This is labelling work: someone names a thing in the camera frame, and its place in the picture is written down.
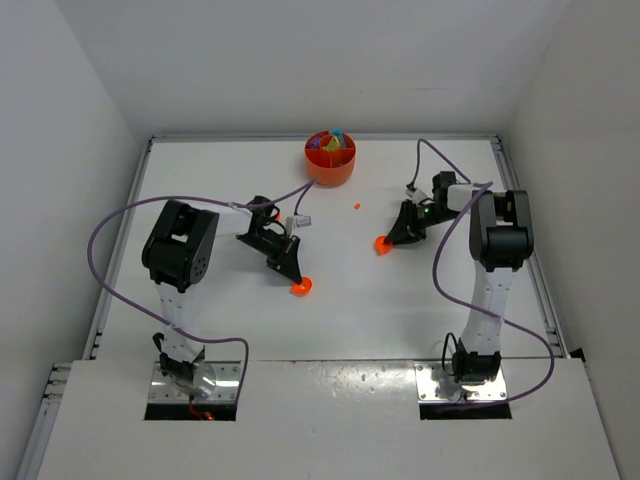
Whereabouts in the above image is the orange heart-shaped piece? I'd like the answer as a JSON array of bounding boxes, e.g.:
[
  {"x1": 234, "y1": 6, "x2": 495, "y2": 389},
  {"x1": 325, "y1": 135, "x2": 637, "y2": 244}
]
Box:
[{"x1": 290, "y1": 276, "x2": 313, "y2": 296}]

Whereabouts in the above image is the orange round cone piece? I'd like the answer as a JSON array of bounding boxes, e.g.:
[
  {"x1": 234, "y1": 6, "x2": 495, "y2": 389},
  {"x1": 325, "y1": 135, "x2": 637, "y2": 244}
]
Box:
[{"x1": 374, "y1": 236, "x2": 393, "y2": 255}]

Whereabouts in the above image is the purple rounded lego piece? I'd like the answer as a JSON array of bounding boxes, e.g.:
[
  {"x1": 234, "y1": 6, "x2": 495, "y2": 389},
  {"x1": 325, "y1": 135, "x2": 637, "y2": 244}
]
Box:
[{"x1": 306, "y1": 135, "x2": 323, "y2": 149}]

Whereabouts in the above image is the green lego brick upside-down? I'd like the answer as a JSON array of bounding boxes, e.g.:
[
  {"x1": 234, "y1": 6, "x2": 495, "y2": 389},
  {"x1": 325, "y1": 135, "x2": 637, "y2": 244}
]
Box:
[{"x1": 323, "y1": 137, "x2": 342, "y2": 152}]

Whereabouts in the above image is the long teal lego brick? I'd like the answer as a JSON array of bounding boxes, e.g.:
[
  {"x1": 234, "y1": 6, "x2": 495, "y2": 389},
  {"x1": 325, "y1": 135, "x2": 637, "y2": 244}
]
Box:
[{"x1": 329, "y1": 129, "x2": 344, "y2": 140}]

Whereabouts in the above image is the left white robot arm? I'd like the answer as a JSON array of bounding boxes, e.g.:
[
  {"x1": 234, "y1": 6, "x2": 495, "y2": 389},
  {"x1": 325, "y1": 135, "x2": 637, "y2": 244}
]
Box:
[{"x1": 142, "y1": 196, "x2": 312, "y2": 396}]

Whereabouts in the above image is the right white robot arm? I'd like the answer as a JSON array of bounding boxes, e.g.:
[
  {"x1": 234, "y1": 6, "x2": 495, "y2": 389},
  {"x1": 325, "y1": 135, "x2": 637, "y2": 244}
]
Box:
[{"x1": 376, "y1": 171, "x2": 534, "y2": 384}]

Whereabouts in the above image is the orange divided round container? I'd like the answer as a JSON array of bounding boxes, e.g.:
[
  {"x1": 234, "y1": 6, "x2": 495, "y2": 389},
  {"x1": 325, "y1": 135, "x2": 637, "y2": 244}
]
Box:
[{"x1": 304, "y1": 130, "x2": 356, "y2": 187}]

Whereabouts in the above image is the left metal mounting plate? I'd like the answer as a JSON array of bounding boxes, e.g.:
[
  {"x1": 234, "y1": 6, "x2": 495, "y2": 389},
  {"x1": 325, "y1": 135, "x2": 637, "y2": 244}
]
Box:
[{"x1": 148, "y1": 362, "x2": 242, "y2": 405}]

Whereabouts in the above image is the metal mounting plate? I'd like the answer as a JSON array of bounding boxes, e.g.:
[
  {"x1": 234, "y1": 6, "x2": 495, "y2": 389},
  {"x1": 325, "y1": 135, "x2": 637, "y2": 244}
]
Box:
[
  {"x1": 148, "y1": 362, "x2": 242, "y2": 405},
  {"x1": 414, "y1": 361, "x2": 508, "y2": 406}
]

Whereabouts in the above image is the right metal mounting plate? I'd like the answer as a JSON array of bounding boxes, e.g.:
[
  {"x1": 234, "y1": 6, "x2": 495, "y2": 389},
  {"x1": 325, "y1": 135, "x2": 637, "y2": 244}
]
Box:
[{"x1": 414, "y1": 361, "x2": 508, "y2": 406}]

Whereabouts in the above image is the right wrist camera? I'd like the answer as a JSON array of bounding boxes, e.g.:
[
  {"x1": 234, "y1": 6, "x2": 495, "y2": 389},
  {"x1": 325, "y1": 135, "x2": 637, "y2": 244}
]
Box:
[{"x1": 405, "y1": 186, "x2": 429, "y2": 205}]

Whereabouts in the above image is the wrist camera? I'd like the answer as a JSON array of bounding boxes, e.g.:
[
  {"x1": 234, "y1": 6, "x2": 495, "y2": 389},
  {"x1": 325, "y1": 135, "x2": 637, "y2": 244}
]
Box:
[
  {"x1": 285, "y1": 214, "x2": 312, "y2": 236},
  {"x1": 405, "y1": 186, "x2": 429, "y2": 205}
]

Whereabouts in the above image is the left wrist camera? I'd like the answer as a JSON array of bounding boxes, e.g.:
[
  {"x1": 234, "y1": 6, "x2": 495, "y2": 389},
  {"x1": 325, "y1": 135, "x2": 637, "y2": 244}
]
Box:
[{"x1": 285, "y1": 214, "x2": 312, "y2": 236}]

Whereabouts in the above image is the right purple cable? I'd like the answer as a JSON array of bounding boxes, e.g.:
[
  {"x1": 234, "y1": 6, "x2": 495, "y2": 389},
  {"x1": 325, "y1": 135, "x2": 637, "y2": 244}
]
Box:
[{"x1": 407, "y1": 138, "x2": 556, "y2": 409}]

